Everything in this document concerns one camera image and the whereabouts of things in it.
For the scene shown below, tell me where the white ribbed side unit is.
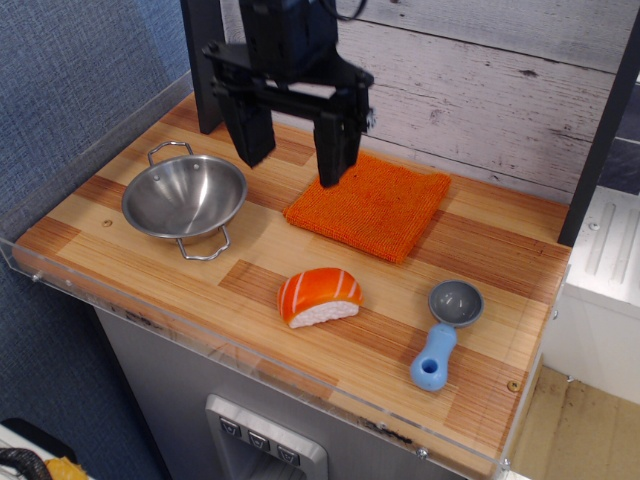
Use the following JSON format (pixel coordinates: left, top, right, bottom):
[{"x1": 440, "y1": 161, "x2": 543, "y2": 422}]
[{"x1": 541, "y1": 187, "x2": 639, "y2": 403}]

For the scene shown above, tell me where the grey toy fridge cabinet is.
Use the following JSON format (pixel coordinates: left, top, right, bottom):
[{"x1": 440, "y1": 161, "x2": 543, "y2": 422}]
[{"x1": 97, "y1": 310, "x2": 459, "y2": 479}]

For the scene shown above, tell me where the black corrugated cable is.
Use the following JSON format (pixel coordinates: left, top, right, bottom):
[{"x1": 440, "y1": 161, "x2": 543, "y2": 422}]
[{"x1": 0, "y1": 447, "x2": 50, "y2": 480}]

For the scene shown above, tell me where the blue grey toy scoop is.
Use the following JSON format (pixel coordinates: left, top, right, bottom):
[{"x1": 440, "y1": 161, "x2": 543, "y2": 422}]
[{"x1": 410, "y1": 280, "x2": 485, "y2": 392}]

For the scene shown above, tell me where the silver dispenser button panel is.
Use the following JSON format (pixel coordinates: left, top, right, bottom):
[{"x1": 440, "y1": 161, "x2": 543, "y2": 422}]
[{"x1": 205, "y1": 394, "x2": 329, "y2": 479}]

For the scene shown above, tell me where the dark right upright post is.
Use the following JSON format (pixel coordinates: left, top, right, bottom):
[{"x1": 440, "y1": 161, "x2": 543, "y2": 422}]
[{"x1": 558, "y1": 12, "x2": 639, "y2": 247}]

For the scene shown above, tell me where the orange knitted cloth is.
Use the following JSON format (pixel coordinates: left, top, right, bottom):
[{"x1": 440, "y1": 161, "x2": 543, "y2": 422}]
[{"x1": 283, "y1": 154, "x2": 451, "y2": 264}]

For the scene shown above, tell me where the orange salmon sushi toy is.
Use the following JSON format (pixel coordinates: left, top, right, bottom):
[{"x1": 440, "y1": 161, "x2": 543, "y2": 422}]
[{"x1": 277, "y1": 267, "x2": 363, "y2": 329}]

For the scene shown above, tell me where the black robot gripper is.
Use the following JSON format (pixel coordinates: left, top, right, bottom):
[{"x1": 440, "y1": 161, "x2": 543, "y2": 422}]
[{"x1": 204, "y1": 1, "x2": 375, "y2": 188}]

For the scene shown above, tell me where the silver metal bowl with handles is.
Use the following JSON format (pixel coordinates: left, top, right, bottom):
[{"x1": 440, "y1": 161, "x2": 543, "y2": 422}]
[{"x1": 121, "y1": 140, "x2": 248, "y2": 261}]

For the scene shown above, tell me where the clear acrylic guard rail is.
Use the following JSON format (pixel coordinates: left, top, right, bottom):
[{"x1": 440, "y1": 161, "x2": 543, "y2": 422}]
[{"x1": 1, "y1": 76, "x2": 569, "y2": 479}]

